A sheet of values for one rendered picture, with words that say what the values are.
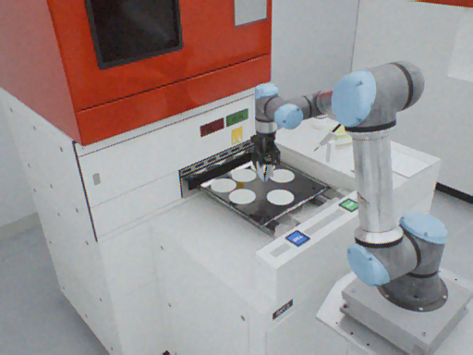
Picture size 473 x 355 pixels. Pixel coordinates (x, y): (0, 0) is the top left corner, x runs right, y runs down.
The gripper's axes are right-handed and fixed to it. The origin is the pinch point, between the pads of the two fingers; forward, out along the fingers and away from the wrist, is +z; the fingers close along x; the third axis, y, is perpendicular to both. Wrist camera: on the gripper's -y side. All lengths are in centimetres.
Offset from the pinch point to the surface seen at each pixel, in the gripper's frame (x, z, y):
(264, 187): 2.6, 9.4, -7.5
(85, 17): -51, -60, 0
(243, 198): -7.4, 9.3, -2.2
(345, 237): 19.0, 9.5, 28.7
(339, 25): 159, 26, -281
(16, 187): -119, 67, -137
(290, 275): -4.0, 9.6, 40.6
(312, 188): 20.0, 9.4, -1.6
